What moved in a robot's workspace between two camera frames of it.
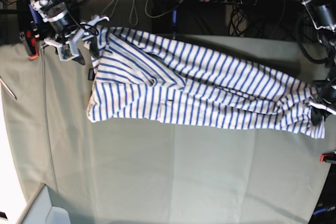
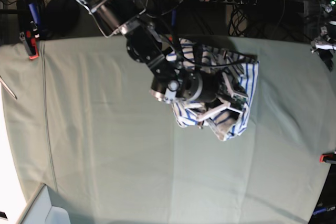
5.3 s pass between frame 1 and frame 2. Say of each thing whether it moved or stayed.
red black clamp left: stayed
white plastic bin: stayed
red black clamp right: stayed
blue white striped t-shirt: moved
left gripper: moved
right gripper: moved
